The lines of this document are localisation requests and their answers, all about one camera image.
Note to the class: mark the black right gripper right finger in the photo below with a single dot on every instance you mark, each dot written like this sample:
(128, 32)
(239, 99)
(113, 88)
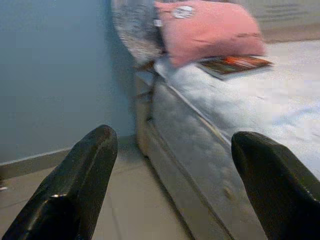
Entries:
(282, 190)

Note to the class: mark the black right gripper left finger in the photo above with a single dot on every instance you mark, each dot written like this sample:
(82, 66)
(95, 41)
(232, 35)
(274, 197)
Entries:
(72, 185)

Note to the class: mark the pink pillow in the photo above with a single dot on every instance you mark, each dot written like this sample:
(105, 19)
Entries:
(207, 32)

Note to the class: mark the bed with white sheet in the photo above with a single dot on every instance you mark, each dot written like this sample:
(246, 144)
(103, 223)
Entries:
(250, 100)

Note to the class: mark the dark red magazine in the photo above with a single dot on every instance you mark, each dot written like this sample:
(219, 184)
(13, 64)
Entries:
(235, 65)

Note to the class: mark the grey patterned pillow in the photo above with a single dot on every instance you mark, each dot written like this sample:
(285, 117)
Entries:
(137, 30)

